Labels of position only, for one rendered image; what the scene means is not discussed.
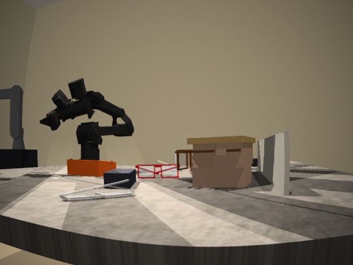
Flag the red glasses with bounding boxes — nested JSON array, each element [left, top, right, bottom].
[[135, 164, 179, 178]]

